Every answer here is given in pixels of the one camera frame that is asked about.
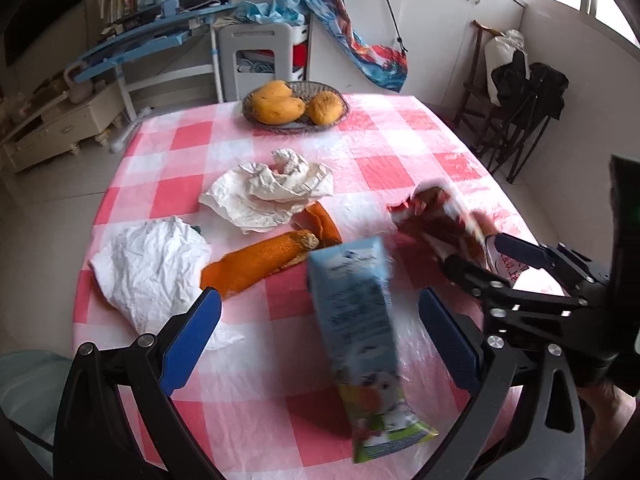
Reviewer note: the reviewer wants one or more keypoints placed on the white crumpled paper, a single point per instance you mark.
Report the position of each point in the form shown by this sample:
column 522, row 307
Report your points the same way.
column 150, row 265

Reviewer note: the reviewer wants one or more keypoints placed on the black flat television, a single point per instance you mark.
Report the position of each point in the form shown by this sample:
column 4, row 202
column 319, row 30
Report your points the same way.
column 40, row 0

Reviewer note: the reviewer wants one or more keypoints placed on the pale green plastic stool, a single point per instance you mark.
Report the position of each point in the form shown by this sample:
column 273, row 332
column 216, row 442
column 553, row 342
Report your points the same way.
column 30, row 395

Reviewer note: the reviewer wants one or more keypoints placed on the white storage cart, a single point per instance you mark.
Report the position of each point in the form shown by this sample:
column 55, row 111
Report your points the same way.
column 260, row 37

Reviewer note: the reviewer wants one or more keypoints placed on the yellow mango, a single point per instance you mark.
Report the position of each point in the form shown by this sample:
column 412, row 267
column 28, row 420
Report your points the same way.
column 277, row 111
column 325, row 108
column 270, row 92

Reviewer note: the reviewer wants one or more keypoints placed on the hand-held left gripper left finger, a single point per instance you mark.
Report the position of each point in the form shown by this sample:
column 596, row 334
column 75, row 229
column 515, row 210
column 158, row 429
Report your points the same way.
column 192, row 340

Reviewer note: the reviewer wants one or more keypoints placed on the small blue desk device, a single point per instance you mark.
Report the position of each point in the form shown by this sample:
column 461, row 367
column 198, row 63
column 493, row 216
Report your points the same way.
column 172, row 8

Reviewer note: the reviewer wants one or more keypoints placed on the blue milk carton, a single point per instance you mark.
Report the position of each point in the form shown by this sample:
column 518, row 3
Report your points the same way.
column 350, row 310

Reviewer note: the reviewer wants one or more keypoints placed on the long orange fruit peel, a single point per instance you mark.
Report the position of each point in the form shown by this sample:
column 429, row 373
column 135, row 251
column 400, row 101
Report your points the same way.
column 250, row 265

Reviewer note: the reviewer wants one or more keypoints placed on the red snack wrapper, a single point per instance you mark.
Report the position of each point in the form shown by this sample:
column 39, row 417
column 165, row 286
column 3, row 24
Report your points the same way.
column 440, row 220

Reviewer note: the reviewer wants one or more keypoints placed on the wooden chair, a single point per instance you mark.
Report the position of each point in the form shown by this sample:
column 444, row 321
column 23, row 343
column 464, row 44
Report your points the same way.
column 470, row 95

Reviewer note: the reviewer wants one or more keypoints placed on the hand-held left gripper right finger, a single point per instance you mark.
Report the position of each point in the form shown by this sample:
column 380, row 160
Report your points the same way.
column 445, row 335

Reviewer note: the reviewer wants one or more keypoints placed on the beige crumpled tissue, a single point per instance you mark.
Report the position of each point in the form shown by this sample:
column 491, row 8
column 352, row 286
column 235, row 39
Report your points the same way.
column 260, row 200

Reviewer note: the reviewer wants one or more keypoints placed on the pink white checkered tablecloth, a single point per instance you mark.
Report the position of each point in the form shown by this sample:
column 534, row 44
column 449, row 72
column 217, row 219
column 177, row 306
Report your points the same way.
column 250, row 410

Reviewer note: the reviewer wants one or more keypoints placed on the white cabinet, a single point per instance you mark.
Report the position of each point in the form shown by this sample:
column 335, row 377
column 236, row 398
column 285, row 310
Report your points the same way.
column 440, row 35

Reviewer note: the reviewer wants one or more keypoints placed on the blue study desk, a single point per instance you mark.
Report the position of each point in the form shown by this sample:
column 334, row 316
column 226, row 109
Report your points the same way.
column 135, row 40

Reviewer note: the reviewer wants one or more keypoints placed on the woven fruit basket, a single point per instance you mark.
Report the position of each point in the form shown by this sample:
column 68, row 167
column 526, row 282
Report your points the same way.
column 300, row 89

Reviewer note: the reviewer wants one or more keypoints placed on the white bag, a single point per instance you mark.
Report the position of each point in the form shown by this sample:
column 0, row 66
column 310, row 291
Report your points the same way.
column 500, row 55

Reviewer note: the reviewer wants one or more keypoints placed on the cream television stand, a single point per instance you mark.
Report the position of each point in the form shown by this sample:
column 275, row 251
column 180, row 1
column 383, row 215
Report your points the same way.
column 55, row 125

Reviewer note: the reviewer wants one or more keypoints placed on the person's right forearm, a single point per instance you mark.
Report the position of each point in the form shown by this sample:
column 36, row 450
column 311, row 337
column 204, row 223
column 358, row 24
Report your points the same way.
column 607, row 407

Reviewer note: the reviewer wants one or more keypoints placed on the blue plastic bag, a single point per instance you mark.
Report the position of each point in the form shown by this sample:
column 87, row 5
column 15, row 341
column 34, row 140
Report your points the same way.
column 270, row 7

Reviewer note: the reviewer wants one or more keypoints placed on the black folding chair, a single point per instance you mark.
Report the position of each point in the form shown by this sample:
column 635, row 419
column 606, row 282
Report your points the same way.
column 540, row 95

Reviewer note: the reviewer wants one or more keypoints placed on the beige kettlebell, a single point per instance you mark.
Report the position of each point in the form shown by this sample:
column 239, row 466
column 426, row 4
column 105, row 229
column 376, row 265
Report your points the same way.
column 77, row 91

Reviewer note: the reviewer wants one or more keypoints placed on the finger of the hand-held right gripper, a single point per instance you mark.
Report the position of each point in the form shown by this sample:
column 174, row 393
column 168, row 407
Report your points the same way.
column 520, row 251
column 525, row 310

